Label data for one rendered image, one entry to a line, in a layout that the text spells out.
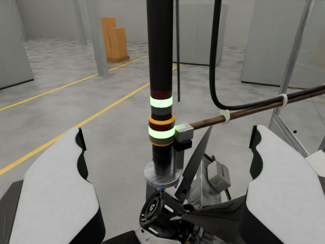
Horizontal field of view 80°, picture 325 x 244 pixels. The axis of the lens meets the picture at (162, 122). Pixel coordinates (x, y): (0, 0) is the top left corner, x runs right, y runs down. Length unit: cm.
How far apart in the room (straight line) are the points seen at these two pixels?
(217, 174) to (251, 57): 511
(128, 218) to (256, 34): 497
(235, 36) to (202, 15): 525
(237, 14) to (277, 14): 686
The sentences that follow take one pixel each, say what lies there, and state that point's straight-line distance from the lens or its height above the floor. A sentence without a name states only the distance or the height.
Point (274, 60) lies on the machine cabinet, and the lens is 580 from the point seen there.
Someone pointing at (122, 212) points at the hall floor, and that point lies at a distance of 217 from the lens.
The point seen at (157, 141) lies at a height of 154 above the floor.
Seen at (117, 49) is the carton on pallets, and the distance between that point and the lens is 841.
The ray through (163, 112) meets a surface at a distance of 29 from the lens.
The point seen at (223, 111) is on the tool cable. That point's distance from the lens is 40.
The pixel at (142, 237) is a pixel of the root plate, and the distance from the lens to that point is 72.
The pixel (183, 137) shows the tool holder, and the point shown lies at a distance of 34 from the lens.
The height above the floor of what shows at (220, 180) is 114.
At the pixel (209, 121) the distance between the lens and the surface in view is 37.
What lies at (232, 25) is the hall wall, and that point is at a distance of 1247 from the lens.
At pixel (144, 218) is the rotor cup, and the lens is 65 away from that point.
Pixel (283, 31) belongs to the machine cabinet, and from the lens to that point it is 572.
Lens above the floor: 172
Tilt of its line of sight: 29 degrees down
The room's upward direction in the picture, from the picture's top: 1 degrees counter-clockwise
